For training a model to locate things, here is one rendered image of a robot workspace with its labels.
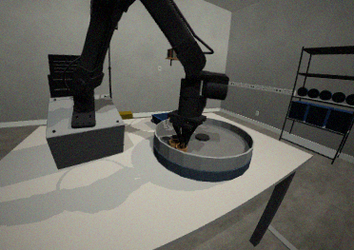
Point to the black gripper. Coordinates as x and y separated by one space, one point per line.
186 118

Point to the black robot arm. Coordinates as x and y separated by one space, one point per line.
104 18

